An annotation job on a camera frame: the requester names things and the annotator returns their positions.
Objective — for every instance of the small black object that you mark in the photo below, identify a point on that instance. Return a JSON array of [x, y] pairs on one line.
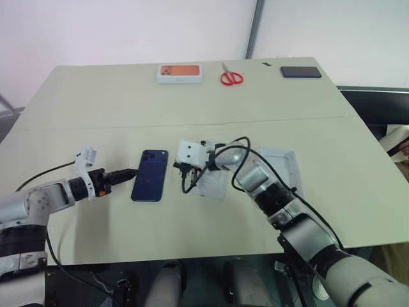
[[266, 64]]

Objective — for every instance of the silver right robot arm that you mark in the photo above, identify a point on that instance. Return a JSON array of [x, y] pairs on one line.
[[306, 224]]

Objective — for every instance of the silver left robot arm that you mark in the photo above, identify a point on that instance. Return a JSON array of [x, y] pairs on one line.
[[38, 199]]

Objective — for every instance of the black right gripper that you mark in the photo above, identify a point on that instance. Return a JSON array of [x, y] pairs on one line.
[[185, 166]]

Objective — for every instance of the dark flat rectangular device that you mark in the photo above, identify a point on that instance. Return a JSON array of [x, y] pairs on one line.
[[300, 72]]

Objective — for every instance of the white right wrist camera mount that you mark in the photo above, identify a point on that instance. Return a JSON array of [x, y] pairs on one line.
[[190, 153]]

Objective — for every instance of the person in white clothing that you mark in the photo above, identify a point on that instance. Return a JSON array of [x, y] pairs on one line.
[[396, 140]]

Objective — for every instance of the white phone box base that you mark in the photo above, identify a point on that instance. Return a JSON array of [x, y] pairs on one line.
[[287, 166]]

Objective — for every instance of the white iPhone box lid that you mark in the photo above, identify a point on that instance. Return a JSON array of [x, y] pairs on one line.
[[214, 187]]

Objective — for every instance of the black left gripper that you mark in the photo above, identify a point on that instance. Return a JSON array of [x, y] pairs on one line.
[[101, 182]]

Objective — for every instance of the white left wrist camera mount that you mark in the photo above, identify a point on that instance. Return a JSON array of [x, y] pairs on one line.
[[90, 155]]

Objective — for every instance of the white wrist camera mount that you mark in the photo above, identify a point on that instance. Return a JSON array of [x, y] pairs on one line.
[[90, 155], [190, 153]]

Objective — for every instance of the grey rounded leg shape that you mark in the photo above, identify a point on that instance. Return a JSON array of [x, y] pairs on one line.
[[167, 284], [246, 284]]

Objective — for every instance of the grey metal rack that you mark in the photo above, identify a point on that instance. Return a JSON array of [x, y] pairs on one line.
[[6, 108]]

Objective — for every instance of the grey metal pole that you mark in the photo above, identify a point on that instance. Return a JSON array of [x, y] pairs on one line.
[[255, 28]]

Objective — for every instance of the white box with orange print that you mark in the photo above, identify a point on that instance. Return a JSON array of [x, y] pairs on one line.
[[180, 73]]

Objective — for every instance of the dark blue smartphone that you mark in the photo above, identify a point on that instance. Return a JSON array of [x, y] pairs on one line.
[[150, 179]]

